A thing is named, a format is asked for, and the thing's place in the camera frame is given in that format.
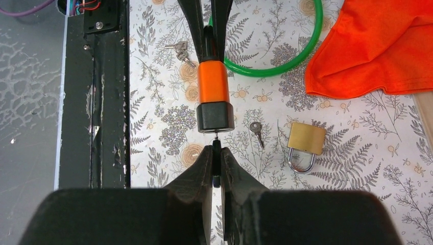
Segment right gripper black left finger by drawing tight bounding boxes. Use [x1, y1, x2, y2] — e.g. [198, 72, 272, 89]
[20, 145, 213, 244]

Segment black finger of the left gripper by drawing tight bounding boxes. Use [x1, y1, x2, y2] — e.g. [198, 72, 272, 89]
[177, 0, 210, 63]
[210, 0, 233, 62]

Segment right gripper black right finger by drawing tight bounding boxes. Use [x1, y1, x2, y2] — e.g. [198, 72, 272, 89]
[221, 148, 401, 244]

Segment silver cable lock keys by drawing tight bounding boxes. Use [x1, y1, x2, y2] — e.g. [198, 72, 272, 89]
[164, 41, 197, 68]

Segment small silver key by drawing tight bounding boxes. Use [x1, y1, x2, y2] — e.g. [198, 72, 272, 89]
[249, 121, 264, 150]

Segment brass padlock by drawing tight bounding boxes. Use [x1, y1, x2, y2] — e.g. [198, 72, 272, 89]
[287, 122, 326, 174]

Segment green cable lock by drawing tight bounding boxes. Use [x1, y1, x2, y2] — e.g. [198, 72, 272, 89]
[223, 0, 324, 78]

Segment black padlock keys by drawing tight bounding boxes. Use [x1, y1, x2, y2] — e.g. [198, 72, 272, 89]
[212, 132, 222, 188]

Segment floral patterned mat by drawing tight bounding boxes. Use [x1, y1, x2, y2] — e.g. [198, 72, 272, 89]
[129, 1, 432, 244]

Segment orange t-shirt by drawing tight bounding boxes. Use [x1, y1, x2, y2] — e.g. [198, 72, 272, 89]
[305, 1, 432, 99]

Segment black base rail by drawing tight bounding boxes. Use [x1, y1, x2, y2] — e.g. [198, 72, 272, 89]
[54, 1, 130, 189]

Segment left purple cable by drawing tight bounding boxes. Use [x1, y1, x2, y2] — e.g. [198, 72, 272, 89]
[0, 0, 57, 17]

